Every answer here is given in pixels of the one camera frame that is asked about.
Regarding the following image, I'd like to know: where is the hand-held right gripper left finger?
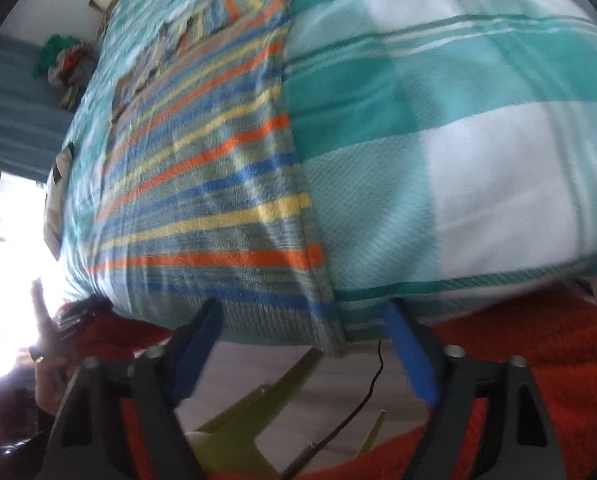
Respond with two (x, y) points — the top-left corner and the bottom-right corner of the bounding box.
(41, 298), (225, 480)

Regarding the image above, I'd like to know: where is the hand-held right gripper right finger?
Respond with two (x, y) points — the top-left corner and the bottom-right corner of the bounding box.
(381, 300), (567, 480)

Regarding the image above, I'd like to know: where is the striped knit sweater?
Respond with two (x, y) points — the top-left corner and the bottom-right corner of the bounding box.
(91, 0), (350, 358)

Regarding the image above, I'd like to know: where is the pile of colourful clothes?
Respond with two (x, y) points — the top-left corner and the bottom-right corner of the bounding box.
(33, 34), (99, 111)

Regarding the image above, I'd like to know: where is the person's left hand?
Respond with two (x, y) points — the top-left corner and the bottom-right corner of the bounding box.
(28, 280), (76, 416)

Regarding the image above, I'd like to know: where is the yellow-green plastic stool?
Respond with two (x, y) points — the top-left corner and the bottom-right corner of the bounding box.
(186, 347), (395, 480)

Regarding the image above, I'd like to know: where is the brown chevron pillow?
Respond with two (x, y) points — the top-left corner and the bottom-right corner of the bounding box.
(43, 142), (75, 261)

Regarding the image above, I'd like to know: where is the teal checked blanket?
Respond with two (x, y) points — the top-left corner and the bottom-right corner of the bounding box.
(58, 0), (597, 347)

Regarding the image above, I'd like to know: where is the teal curtain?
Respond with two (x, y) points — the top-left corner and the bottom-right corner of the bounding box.
(0, 35), (79, 183)

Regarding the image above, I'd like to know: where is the black cable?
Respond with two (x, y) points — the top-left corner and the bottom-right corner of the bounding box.
(278, 337), (386, 480)

